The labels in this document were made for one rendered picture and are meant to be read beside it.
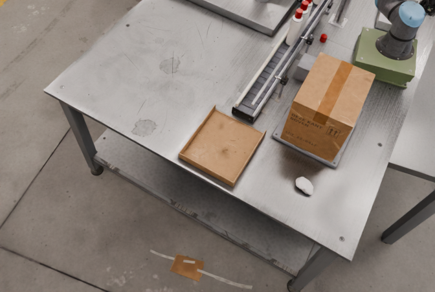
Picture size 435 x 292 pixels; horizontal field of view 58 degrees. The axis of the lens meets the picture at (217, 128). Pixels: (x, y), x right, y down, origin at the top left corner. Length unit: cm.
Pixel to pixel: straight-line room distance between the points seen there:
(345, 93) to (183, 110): 70
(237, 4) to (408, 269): 179
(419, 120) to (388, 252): 92
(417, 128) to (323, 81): 60
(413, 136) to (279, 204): 73
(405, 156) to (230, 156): 77
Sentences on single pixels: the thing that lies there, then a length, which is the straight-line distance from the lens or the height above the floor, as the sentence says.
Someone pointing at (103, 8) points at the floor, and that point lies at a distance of 364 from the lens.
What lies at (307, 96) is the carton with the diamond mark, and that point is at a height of 112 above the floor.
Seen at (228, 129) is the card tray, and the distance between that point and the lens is 175.
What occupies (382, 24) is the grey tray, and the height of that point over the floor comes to 86.
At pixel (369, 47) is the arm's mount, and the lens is 217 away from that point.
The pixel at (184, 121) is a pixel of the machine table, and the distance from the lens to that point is 177.
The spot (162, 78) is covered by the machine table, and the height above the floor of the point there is 83.
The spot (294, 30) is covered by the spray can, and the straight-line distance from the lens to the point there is 200.
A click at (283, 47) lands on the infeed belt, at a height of 88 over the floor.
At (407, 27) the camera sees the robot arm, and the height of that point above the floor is 108.
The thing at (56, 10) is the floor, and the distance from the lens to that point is 371.
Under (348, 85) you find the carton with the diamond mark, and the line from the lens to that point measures 165.
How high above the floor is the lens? 229
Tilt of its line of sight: 56 degrees down
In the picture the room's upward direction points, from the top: 6 degrees clockwise
